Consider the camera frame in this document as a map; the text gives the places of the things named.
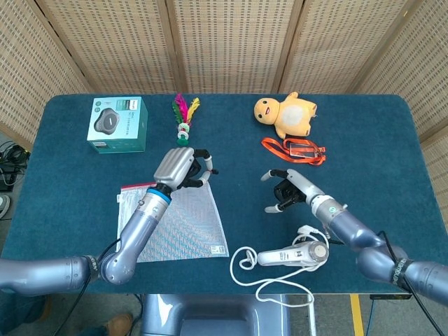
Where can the white handheld device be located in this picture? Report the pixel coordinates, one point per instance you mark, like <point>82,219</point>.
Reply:
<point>287,255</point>

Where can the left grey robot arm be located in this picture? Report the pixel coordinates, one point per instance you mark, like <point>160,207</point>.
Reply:
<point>140,227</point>

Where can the woven bamboo folding screen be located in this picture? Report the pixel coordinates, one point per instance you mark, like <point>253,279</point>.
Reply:
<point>231,45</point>

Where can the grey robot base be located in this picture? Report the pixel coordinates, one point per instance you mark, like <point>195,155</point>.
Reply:
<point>210,315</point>

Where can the teal speaker product box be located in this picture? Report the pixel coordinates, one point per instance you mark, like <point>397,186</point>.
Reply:
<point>115,122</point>

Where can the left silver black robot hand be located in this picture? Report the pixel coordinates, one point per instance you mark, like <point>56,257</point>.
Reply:
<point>173,168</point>

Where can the yellow plush toy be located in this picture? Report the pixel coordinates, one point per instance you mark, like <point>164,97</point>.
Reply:
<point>290,115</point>

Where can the blue table carpet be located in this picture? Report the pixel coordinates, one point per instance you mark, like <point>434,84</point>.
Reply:
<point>245,196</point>

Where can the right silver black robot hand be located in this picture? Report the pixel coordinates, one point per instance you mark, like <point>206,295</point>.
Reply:
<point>297,189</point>

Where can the blue trouser leg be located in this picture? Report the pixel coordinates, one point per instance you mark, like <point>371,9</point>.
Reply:
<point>94,332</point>

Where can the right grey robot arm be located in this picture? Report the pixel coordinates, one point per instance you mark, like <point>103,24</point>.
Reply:
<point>364,241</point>

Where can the colourful feather shuttlecock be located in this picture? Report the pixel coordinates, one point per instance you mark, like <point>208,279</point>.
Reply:
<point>183,127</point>

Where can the black bar under table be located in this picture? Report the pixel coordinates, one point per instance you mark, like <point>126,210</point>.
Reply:
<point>390,297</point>

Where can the grey sneaker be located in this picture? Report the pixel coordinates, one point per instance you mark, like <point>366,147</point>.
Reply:
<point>3,206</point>

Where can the clear mesh zipper pouch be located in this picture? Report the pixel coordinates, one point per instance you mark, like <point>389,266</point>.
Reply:
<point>196,227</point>

